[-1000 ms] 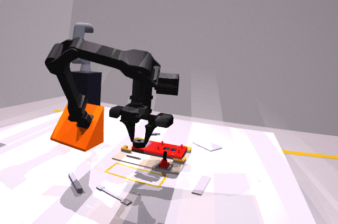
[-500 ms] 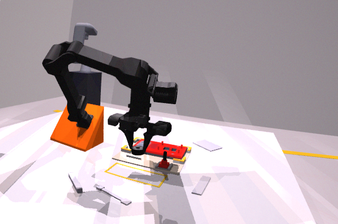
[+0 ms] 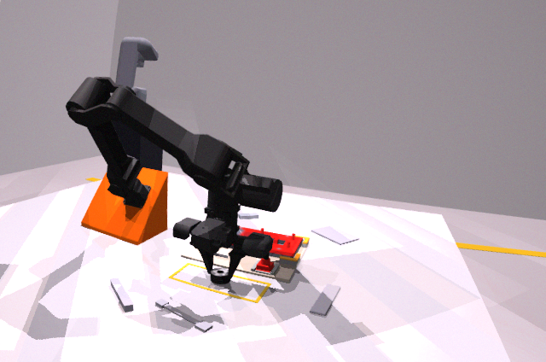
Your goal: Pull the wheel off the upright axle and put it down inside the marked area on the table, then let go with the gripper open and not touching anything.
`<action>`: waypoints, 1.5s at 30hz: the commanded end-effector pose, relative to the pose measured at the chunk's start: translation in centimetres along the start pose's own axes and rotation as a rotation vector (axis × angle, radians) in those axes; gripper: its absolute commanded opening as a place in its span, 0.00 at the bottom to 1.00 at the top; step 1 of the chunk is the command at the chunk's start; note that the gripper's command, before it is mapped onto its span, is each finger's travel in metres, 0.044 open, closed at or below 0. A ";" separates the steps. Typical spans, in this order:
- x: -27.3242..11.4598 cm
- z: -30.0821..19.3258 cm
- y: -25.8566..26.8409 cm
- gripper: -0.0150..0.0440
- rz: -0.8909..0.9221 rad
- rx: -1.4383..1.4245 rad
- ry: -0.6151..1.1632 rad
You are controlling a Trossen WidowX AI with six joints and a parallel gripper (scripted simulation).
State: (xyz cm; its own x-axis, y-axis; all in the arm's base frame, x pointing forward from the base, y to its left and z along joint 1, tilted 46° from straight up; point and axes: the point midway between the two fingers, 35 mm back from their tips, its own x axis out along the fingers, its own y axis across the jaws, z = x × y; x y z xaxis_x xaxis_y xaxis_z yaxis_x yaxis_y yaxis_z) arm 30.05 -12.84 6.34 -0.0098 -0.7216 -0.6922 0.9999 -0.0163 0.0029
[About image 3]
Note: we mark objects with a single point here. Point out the white rectangular bar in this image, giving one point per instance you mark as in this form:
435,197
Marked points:
124,299

